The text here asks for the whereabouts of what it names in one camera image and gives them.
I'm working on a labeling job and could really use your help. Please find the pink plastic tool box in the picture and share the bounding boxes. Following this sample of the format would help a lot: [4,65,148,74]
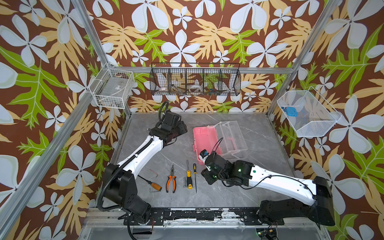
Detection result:
[193,121,248,165]

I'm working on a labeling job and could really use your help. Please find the thin black yellow screwdriver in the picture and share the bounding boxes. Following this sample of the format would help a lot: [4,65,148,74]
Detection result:
[193,163,197,193]

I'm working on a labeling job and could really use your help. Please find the yellow black nut driver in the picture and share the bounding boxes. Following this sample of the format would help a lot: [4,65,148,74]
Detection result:
[186,160,193,190]

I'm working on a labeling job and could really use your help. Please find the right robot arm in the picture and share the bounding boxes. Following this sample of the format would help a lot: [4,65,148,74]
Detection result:
[198,150,335,226]

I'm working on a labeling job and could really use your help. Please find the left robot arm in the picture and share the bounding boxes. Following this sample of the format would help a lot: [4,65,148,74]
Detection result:
[97,111,188,224]

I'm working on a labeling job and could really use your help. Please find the blue object in basket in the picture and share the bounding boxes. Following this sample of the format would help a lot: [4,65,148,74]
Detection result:
[285,107,298,118]

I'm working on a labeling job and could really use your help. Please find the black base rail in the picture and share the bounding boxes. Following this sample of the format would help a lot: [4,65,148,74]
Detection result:
[118,207,285,227]

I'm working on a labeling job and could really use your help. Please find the black wire basket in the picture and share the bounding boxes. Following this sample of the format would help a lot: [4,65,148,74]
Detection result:
[149,63,242,96]

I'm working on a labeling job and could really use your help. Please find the orange handled pliers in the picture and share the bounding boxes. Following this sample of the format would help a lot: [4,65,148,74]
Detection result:
[166,165,177,193]

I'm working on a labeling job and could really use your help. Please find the orange handled screwdriver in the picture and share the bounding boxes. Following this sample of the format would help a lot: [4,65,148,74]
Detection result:
[138,176,162,192]

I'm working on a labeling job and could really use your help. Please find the white wire basket left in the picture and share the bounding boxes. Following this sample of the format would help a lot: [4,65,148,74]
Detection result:
[90,68,135,109]

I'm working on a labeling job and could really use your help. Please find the white wire basket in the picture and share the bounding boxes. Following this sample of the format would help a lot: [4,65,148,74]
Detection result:
[90,68,135,109]
[277,90,342,138]

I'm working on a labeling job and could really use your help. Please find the white wire basket right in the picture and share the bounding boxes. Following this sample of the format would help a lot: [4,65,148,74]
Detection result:
[277,90,342,138]

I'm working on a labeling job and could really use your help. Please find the aluminium frame post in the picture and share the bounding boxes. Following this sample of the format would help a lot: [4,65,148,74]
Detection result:
[71,1,132,118]

